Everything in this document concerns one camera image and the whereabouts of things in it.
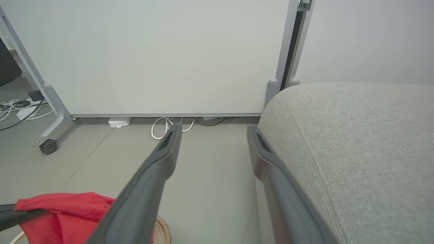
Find black cabinet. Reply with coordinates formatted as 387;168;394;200
0;37;22;87

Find red jersey with black print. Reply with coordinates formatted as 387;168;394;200
14;192;155;244

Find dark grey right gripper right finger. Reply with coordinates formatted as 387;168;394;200
248;125;341;244

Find grey upholstered ottoman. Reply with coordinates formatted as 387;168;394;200
256;82;434;244

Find white partition panel grey post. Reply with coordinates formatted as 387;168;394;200
281;0;434;89

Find white coiled cable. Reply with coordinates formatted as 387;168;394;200
151;117;195;140

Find white power strip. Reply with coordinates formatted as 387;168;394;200
16;101;44;120

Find black caster wheel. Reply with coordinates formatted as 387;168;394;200
39;139;59;155

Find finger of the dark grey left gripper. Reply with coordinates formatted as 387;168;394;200
0;203;48;232

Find white partition panel with caster leg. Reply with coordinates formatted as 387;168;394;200
0;0;300;146

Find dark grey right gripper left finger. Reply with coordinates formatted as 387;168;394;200
86;124;182;244

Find white floor cable bundle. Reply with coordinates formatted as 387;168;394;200
0;99;55;122

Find dark grey floor cable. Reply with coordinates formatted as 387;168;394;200
194;117;227;126

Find woven wicker laundry basket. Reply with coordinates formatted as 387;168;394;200
9;215;172;244

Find white power adapter box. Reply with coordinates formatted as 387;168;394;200
108;117;132;128

